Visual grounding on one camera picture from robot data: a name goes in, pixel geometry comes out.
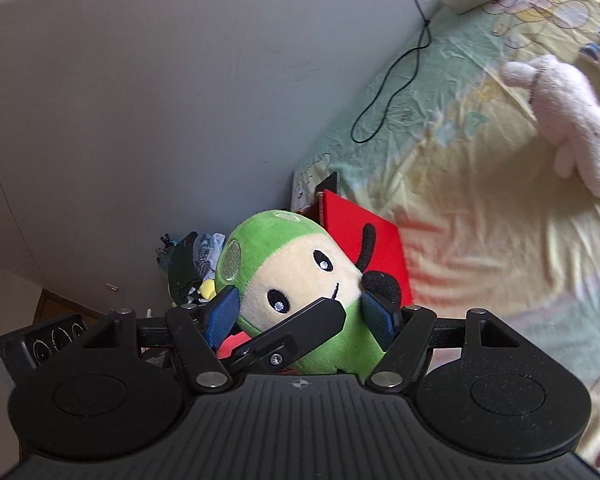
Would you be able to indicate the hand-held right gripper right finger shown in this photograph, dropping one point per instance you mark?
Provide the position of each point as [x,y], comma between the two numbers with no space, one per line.
[380,317]

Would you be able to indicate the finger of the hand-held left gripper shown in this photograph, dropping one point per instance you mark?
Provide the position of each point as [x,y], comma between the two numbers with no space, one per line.
[310,320]

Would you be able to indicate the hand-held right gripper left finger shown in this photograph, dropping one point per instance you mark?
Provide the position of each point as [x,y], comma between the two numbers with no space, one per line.
[222,312]

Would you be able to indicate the green plush toy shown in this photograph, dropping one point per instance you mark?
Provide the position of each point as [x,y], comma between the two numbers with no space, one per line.
[290,265]

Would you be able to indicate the red cardboard box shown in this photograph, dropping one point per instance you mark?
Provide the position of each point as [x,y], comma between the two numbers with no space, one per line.
[360,230]

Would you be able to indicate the white plush rabbit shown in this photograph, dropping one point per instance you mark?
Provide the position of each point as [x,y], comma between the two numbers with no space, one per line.
[570,110]

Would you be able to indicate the pile of clothes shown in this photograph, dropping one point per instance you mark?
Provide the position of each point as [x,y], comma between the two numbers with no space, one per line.
[185,260]

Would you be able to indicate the black tablet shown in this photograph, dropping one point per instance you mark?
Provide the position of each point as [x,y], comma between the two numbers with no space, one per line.
[328,184]

